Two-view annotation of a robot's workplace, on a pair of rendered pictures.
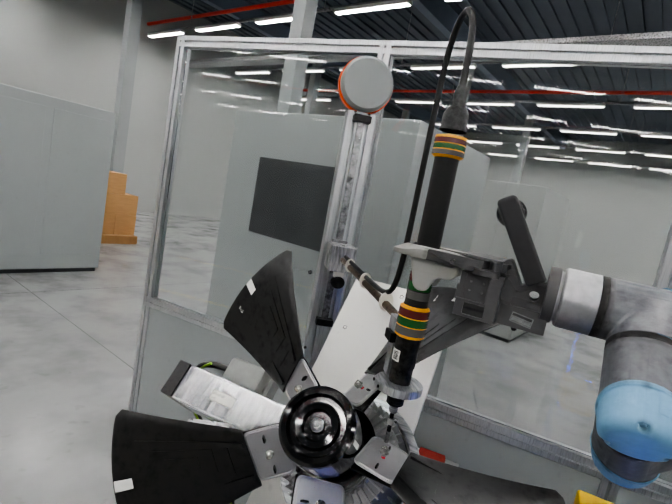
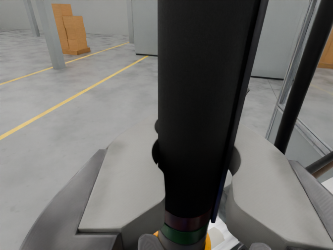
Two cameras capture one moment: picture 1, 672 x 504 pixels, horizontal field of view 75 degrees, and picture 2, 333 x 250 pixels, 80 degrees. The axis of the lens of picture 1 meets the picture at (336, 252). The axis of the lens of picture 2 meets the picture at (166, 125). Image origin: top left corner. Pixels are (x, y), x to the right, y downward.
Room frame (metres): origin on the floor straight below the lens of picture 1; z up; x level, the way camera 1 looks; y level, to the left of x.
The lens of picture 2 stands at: (0.58, -0.20, 1.57)
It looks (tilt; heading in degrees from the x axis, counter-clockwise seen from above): 31 degrees down; 69
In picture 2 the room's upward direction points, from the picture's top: 1 degrees clockwise
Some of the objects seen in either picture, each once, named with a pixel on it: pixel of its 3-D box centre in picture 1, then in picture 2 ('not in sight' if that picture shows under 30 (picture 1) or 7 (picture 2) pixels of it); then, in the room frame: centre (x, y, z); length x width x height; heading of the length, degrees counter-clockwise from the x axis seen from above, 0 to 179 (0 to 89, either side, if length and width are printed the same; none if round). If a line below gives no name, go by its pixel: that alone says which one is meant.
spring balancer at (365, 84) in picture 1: (365, 86); not in sight; (1.33, 0.00, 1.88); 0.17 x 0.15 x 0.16; 65
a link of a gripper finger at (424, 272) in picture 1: (422, 268); (138, 185); (0.59, -0.12, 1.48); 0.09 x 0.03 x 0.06; 76
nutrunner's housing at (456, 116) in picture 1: (426, 253); not in sight; (0.62, -0.13, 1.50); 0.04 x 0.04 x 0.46
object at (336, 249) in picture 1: (339, 256); not in sight; (1.24, -0.01, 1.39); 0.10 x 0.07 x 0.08; 10
